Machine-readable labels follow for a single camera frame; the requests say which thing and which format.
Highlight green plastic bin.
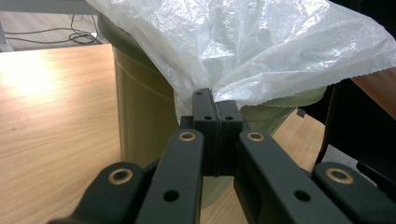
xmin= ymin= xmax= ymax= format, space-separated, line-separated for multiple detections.
xmin=97 ymin=12 xmax=328 ymax=209

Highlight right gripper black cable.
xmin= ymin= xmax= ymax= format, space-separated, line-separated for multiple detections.
xmin=316 ymin=83 xmax=342 ymax=164

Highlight coiled thin black cable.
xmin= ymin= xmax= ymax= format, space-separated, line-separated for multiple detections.
xmin=3 ymin=13 xmax=101 ymax=46

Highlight white plastic bin bag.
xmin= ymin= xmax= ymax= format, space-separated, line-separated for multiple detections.
xmin=85 ymin=0 xmax=396 ymax=122

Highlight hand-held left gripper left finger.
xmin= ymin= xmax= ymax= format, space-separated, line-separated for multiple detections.
xmin=179 ymin=88 xmax=221 ymax=177

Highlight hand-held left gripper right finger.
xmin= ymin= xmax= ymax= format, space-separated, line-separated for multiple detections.
xmin=216 ymin=100 xmax=250 ymax=177

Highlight black cables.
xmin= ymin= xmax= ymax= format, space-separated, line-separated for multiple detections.
xmin=0 ymin=0 xmax=98 ymax=52

